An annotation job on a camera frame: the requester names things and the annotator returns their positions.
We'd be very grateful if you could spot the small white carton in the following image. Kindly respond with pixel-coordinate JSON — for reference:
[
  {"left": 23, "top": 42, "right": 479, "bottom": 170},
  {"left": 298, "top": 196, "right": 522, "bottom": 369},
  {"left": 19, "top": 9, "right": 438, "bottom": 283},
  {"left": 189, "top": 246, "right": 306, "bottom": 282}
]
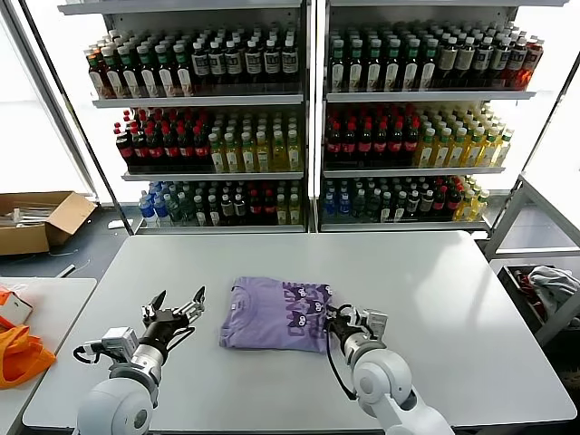
[{"left": 0, "top": 290, "right": 34, "bottom": 325}]

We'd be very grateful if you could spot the red garment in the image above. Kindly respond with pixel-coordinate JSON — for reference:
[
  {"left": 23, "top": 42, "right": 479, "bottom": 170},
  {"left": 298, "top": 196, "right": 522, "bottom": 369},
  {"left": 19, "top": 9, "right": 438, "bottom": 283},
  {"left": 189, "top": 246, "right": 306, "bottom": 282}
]
[{"left": 514, "top": 269, "right": 552, "bottom": 318}]

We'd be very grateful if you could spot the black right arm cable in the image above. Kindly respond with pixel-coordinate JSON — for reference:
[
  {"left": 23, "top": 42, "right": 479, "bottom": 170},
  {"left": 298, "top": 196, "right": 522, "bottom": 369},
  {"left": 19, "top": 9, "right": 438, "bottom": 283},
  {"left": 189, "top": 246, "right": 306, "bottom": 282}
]
[{"left": 324, "top": 330, "right": 359, "bottom": 402}]

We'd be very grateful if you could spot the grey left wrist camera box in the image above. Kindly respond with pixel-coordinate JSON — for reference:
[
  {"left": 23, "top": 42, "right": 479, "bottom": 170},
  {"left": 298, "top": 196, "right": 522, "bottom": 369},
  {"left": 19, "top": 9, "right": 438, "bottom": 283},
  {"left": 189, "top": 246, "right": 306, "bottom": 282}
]
[{"left": 101, "top": 326, "right": 140, "bottom": 359}]

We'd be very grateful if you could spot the grey window mullion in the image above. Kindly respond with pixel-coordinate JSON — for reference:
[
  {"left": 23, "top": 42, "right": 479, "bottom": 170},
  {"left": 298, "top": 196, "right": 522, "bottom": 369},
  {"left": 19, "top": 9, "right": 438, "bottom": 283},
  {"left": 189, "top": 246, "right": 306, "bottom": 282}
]
[{"left": 0, "top": 0, "right": 101, "bottom": 203}]

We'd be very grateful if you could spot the black left camera cable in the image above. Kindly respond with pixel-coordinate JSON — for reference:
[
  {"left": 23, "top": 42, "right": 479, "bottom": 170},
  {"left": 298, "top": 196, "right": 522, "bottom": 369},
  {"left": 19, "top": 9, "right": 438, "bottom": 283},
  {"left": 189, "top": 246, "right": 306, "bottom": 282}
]
[{"left": 73, "top": 343, "right": 108, "bottom": 366}]

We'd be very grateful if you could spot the dark storage bin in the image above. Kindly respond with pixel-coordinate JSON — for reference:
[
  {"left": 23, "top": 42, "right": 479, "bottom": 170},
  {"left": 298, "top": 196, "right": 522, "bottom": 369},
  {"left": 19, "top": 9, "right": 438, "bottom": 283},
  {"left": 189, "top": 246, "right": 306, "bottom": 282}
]
[{"left": 498, "top": 265, "right": 580, "bottom": 336}]

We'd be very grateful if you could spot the purple t-shirt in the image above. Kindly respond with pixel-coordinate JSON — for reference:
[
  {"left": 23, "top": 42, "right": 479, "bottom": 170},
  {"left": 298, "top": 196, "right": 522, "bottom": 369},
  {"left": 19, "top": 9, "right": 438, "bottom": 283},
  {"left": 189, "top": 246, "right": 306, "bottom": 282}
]
[{"left": 218, "top": 276, "right": 337, "bottom": 354}]

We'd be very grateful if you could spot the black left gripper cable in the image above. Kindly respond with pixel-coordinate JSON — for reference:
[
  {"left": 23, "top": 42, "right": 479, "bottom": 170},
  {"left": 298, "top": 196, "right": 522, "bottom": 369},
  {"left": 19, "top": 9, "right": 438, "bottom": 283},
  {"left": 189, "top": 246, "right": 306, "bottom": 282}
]
[{"left": 167, "top": 324, "right": 198, "bottom": 350}]

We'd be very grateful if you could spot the grey white garment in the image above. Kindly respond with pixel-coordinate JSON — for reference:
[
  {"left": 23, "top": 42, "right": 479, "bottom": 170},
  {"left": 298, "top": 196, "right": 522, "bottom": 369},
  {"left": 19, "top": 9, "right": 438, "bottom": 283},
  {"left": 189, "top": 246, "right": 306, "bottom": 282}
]
[{"left": 527, "top": 266, "right": 580, "bottom": 318}]

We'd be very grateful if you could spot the blue water bottle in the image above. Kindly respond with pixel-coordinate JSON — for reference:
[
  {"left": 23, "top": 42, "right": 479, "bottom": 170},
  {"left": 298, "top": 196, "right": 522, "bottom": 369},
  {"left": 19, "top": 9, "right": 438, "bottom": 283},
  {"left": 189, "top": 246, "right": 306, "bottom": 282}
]
[
  {"left": 153, "top": 193, "right": 171, "bottom": 227},
  {"left": 323, "top": 192, "right": 339, "bottom": 224},
  {"left": 337, "top": 192, "right": 353, "bottom": 224},
  {"left": 138, "top": 192, "right": 155, "bottom": 227}
]

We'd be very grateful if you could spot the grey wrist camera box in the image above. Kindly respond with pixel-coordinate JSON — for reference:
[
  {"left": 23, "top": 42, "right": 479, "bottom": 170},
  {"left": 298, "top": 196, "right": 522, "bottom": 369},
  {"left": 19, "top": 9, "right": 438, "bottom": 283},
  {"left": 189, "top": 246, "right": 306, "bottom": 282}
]
[
  {"left": 362, "top": 309, "right": 389, "bottom": 339},
  {"left": 101, "top": 326, "right": 140, "bottom": 359}
]

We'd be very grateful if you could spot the grey metal drinks shelf unit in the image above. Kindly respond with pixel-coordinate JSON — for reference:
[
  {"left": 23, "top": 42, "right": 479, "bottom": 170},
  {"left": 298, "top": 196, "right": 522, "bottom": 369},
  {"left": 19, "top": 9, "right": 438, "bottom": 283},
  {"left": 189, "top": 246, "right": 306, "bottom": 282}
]
[
  {"left": 56, "top": 0, "right": 314, "bottom": 237},
  {"left": 316, "top": 0, "right": 573, "bottom": 235}
]

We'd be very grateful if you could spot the grey metal rack frame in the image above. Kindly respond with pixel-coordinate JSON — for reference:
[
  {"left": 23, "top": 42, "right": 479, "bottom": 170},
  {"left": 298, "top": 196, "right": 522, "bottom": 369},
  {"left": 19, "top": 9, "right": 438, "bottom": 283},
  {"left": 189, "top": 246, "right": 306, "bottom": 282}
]
[{"left": 482, "top": 173, "right": 580, "bottom": 348}]

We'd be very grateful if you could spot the dark bottle beige label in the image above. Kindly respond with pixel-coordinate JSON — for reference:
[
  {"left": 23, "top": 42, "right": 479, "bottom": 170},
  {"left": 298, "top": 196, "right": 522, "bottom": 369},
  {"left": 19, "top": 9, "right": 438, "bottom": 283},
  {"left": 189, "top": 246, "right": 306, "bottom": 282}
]
[
  {"left": 437, "top": 36, "right": 459, "bottom": 88},
  {"left": 455, "top": 36, "right": 477, "bottom": 88}
]

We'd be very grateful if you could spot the white packing material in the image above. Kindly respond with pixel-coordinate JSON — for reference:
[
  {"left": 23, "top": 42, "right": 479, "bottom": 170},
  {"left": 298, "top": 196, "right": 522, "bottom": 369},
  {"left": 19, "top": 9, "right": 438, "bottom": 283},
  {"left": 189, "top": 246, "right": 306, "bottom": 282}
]
[{"left": 0, "top": 198, "right": 63, "bottom": 227}]

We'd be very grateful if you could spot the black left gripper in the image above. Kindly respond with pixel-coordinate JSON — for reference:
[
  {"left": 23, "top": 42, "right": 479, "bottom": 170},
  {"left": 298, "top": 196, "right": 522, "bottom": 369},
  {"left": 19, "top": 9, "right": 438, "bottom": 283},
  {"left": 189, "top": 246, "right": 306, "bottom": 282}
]
[{"left": 140, "top": 285, "right": 208, "bottom": 353}]

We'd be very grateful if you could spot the yellow drink bottle white label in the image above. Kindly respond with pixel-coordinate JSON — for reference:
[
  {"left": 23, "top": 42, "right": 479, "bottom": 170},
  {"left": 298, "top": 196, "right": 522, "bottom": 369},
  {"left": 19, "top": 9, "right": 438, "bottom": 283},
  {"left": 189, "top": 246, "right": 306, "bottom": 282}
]
[
  {"left": 494, "top": 129, "right": 515, "bottom": 168},
  {"left": 470, "top": 189, "right": 491, "bottom": 222},
  {"left": 415, "top": 128, "right": 438, "bottom": 169},
  {"left": 448, "top": 128, "right": 469, "bottom": 169},
  {"left": 208, "top": 133, "right": 227, "bottom": 174},
  {"left": 286, "top": 130, "right": 303, "bottom": 173},
  {"left": 432, "top": 128, "right": 454, "bottom": 169},
  {"left": 464, "top": 127, "right": 486, "bottom": 169},
  {"left": 479, "top": 128, "right": 500, "bottom": 169},
  {"left": 224, "top": 133, "right": 241, "bottom": 174},
  {"left": 255, "top": 131, "right": 272, "bottom": 173},
  {"left": 239, "top": 132, "right": 257, "bottom": 174},
  {"left": 270, "top": 130, "right": 288, "bottom": 173},
  {"left": 455, "top": 189, "right": 475, "bottom": 223}
]

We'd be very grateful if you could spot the dark metal pole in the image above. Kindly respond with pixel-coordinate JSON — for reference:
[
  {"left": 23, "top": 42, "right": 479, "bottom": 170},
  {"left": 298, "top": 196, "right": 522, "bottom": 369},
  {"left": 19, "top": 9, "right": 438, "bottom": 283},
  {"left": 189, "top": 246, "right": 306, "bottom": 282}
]
[
  {"left": 518, "top": 57, "right": 580, "bottom": 177},
  {"left": 17, "top": 0, "right": 135, "bottom": 236}
]

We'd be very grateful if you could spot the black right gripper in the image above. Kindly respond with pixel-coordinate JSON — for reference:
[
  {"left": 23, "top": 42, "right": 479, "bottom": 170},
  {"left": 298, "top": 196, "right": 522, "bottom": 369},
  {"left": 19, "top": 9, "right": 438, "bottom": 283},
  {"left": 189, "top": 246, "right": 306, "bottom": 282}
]
[{"left": 324, "top": 304, "right": 364, "bottom": 348}]

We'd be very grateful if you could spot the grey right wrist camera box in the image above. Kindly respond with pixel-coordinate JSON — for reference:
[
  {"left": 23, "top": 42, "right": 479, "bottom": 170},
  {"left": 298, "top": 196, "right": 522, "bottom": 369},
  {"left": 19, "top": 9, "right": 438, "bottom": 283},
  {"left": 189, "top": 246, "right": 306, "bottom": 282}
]
[{"left": 362, "top": 309, "right": 389, "bottom": 339}]

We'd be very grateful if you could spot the dark bottle green neck label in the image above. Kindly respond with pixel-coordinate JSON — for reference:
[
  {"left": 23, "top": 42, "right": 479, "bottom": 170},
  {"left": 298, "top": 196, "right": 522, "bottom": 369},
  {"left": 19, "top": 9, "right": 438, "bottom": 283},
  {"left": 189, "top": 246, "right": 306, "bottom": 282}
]
[
  {"left": 364, "top": 39, "right": 384, "bottom": 92},
  {"left": 136, "top": 44, "right": 159, "bottom": 99},
  {"left": 401, "top": 38, "right": 421, "bottom": 91},
  {"left": 118, "top": 46, "right": 140, "bottom": 99},
  {"left": 154, "top": 43, "right": 177, "bottom": 98},
  {"left": 172, "top": 43, "right": 195, "bottom": 98},
  {"left": 383, "top": 38, "right": 402, "bottom": 92},
  {"left": 346, "top": 39, "right": 365, "bottom": 92},
  {"left": 419, "top": 38, "right": 439, "bottom": 90},
  {"left": 328, "top": 40, "right": 347, "bottom": 92}
]

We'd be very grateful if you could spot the orange cloth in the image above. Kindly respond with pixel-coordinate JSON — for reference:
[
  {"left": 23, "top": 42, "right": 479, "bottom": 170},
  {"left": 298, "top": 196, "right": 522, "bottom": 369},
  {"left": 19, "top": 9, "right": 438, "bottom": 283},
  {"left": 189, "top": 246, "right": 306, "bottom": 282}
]
[{"left": 0, "top": 315, "right": 58, "bottom": 392}]

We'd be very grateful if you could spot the dark bottle tall white label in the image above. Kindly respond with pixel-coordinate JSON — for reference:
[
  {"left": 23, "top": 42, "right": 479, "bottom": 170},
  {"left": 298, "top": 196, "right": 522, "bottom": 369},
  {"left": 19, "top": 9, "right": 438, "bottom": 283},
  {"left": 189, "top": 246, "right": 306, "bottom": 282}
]
[{"left": 101, "top": 46, "right": 123, "bottom": 100}]

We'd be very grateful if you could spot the dark bottle black white label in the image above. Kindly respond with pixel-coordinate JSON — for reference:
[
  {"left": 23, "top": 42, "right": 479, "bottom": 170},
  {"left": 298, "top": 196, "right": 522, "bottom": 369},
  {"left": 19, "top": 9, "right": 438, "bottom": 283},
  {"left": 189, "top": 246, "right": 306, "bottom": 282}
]
[
  {"left": 224, "top": 40, "right": 243, "bottom": 86},
  {"left": 473, "top": 37, "right": 495, "bottom": 88},
  {"left": 190, "top": 41, "right": 210, "bottom": 87},
  {"left": 208, "top": 41, "right": 227, "bottom": 87},
  {"left": 507, "top": 38, "right": 528, "bottom": 89},
  {"left": 262, "top": 39, "right": 281, "bottom": 85},
  {"left": 244, "top": 40, "right": 264, "bottom": 86},
  {"left": 280, "top": 38, "right": 299, "bottom": 85},
  {"left": 490, "top": 38, "right": 512, "bottom": 88}
]

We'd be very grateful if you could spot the open cardboard box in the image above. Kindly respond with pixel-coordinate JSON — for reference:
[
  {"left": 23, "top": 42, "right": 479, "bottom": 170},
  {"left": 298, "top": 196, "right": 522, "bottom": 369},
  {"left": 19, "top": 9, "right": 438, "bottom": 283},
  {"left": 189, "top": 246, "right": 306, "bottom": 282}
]
[{"left": 0, "top": 190, "right": 99, "bottom": 257}]

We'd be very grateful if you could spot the cola bottle red cap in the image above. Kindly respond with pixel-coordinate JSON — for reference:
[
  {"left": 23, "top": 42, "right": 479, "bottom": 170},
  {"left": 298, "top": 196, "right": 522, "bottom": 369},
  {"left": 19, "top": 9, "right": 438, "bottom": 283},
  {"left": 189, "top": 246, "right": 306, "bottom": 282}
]
[
  {"left": 114, "top": 125, "right": 134, "bottom": 168},
  {"left": 178, "top": 126, "right": 196, "bottom": 168},
  {"left": 372, "top": 121, "right": 390, "bottom": 165},
  {"left": 130, "top": 126, "right": 149, "bottom": 168},
  {"left": 161, "top": 126, "right": 180, "bottom": 168},
  {"left": 403, "top": 119, "right": 421, "bottom": 165},
  {"left": 193, "top": 126, "right": 211, "bottom": 168},
  {"left": 342, "top": 121, "right": 360, "bottom": 165},
  {"left": 146, "top": 126, "right": 165, "bottom": 168},
  {"left": 388, "top": 120, "right": 406, "bottom": 165},
  {"left": 433, "top": 180, "right": 448, "bottom": 222},
  {"left": 325, "top": 121, "right": 344, "bottom": 165},
  {"left": 247, "top": 189, "right": 264, "bottom": 227},
  {"left": 446, "top": 180, "right": 460, "bottom": 222},
  {"left": 357, "top": 121, "right": 375, "bottom": 165},
  {"left": 262, "top": 189, "right": 277, "bottom": 227}
]

